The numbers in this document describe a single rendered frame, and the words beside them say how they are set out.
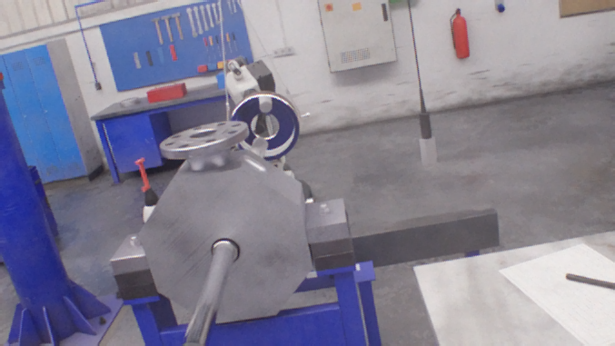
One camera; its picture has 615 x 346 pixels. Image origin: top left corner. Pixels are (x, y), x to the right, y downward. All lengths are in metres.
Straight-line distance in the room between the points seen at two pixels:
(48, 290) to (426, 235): 2.36
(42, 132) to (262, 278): 5.86
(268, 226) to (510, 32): 5.77
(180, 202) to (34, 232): 1.99
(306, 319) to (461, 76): 5.51
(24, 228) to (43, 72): 3.86
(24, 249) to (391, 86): 4.75
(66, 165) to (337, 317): 5.86
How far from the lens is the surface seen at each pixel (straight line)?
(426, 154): 2.46
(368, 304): 2.16
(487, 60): 6.99
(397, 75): 6.80
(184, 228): 1.59
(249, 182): 1.51
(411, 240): 2.03
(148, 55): 7.01
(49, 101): 7.11
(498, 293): 1.61
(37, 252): 3.49
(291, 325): 1.75
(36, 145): 7.36
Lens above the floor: 1.76
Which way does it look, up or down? 18 degrees down
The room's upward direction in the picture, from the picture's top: 12 degrees counter-clockwise
